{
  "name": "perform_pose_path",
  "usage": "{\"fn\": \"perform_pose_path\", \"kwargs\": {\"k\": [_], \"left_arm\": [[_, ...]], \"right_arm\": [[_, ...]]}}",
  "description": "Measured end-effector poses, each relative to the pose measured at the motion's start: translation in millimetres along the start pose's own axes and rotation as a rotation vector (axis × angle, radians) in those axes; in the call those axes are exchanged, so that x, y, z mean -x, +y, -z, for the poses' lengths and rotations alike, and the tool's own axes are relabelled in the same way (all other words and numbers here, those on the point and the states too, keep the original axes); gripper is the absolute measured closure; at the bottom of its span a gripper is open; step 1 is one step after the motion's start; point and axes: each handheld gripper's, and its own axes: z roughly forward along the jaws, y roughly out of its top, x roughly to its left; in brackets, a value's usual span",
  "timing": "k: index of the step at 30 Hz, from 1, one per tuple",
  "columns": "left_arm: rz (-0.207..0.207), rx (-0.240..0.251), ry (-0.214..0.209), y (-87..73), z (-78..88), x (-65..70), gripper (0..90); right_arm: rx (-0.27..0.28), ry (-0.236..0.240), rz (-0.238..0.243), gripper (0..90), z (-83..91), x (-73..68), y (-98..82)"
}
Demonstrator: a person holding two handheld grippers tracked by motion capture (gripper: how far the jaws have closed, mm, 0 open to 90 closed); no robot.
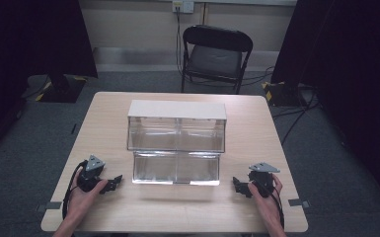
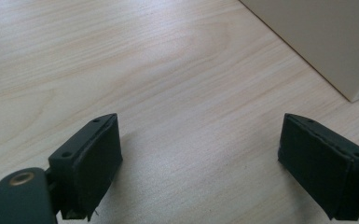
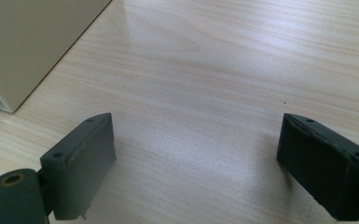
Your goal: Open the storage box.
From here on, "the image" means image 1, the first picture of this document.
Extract black curtain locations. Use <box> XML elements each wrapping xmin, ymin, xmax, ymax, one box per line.
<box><xmin>269</xmin><ymin>0</ymin><xmax>380</xmax><ymax>211</ymax></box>
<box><xmin>0</xmin><ymin>0</ymin><xmax>99</xmax><ymax>166</ymax></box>

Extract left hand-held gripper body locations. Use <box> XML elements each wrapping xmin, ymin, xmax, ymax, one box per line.
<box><xmin>76</xmin><ymin>154</ymin><xmax>107</xmax><ymax>194</ymax></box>

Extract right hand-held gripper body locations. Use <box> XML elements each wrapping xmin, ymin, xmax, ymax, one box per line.
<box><xmin>248</xmin><ymin>161</ymin><xmax>281</xmax><ymax>198</ymax></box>

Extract clear acrylic drawer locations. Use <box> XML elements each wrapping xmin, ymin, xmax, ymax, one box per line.
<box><xmin>131</xmin><ymin>150</ymin><xmax>222</xmax><ymax>187</ymax></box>

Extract black wall socket cable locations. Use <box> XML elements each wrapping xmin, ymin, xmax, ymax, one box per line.
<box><xmin>175</xmin><ymin>6</ymin><xmax>185</xmax><ymax>77</ymax></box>

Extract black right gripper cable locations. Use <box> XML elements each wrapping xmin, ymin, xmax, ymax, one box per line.
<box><xmin>268</xmin><ymin>186</ymin><xmax>286</xmax><ymax>229</ymax></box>

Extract person's left hand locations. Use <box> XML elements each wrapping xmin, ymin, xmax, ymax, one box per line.
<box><xmin>66</xmin><ymin>169</ymin><xmax>110</xmax><ymax>217</ymax></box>

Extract black stand base striped tape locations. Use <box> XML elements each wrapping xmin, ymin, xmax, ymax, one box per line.
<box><xmin>35</xmin><ymin>73</ymin><xmax>89</xmax><ymax>104</ymax></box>
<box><xmin>262</xmin><ymin>80</ymin><xmax>308</xmax><ymax>109</ymax></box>

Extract person's right hand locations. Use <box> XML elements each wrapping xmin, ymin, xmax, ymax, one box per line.
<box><xmin>247</xmin><ymin>173</ymin><xmax>284</xmax><ymax>216</ymax></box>

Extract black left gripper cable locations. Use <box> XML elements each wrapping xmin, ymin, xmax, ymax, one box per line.
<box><xmin>61</xmin><ymin>159</ymin><xmax>89</xmax><ymax>221</ymax></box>

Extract black floor cables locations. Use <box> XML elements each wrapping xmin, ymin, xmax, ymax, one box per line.
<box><xmin>271</xmin><ymin>88</ymin><xmax>322</xmax><ymax>146</ymax></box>

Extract black folding chair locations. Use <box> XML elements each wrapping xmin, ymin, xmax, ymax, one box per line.
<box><xmin>180</xmin><ymin>24</ymin><xmax>255</xmax><ymax>96</ymax></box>

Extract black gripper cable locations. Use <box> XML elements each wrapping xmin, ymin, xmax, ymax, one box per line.
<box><xmin>268</xmin><ymin>186</ymin><xmax>286</xmax><ymax>229</ymax></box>
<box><xmin>61</xmin><ymin>159</ymin><xmax>89</xmax><ymax>221</ymax></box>

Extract clear drawer cabinet white top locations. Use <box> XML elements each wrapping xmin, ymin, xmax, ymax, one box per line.
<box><xmin>125</xmin><ymin>99</ymin><xmax>228</xmax><ymax>154</ymax></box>

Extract white wall socket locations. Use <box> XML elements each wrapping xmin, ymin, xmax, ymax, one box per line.
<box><xmin>172</xmin><ymin>0</ymin><xmax>195</xmax><ymax>15</ymax></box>

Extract grey tape strip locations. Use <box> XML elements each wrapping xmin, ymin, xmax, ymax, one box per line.
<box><xmin>287</xmin><ymin>197</ymin><xmax>312</xmax><ymax>209</ymax></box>
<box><xmin>35</xmin><ymin>200</ymin><xmax>63</xmax><ymax>213</ymax></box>

